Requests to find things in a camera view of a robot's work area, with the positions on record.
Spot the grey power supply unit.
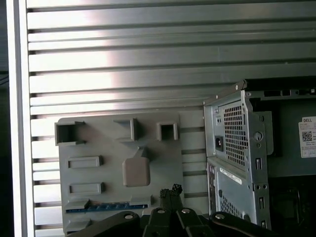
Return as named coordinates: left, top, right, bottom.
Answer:
left=212, top=98, right=316, bottom=178

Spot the blue RAM stick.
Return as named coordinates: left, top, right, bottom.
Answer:
left=65, top=201, right=150, bottom=213

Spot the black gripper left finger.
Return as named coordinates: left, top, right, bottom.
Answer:
left=66, top=188, right=173, bottom=237

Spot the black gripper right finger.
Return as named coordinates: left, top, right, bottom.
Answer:
left=170, top=183, right=281, bottom=237

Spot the black open PC case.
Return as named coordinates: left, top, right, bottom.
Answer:
left=202, top=79, right=316, bottom=232

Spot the grey plastic parts rack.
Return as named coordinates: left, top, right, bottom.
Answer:
left=54, top=114, right=185, bottom=235

